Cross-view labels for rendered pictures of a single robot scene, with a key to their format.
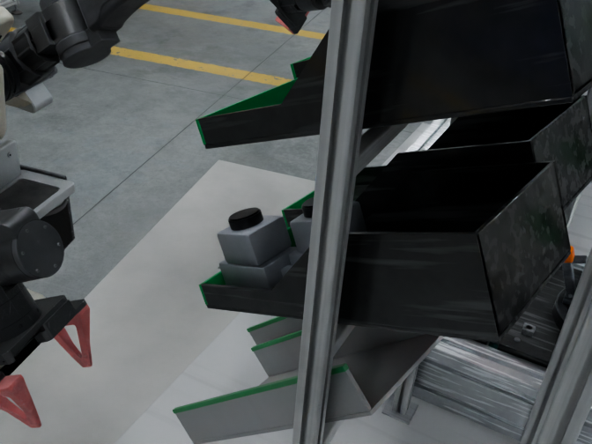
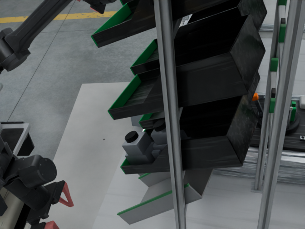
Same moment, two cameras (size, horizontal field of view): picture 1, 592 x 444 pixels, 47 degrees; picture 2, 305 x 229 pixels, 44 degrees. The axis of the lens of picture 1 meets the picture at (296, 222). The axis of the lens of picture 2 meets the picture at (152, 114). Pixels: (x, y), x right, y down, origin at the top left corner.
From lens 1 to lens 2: 0.26 m
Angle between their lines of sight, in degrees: 9
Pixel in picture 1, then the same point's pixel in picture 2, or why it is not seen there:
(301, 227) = (156, 136)
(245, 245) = (135, 148)
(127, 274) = (63, 155)
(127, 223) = (32, 116)
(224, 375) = (125, 189)
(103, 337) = not seen: hidden behind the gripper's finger
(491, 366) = not seen: hidden behind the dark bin
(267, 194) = (111, 95)
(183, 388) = (109, 200)
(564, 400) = (268, 180)
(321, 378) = (181, 192)
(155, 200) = (42, 100)
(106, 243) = not seen: hidden behind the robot
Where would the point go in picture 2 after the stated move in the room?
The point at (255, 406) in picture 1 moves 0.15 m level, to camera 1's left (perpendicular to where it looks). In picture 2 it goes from (154, 205) to (89, 220)
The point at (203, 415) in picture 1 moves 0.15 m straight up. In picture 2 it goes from (131, 213) to (122, 172)
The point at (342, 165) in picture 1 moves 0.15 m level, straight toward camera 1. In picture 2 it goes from (175, 125) to (195, 196)
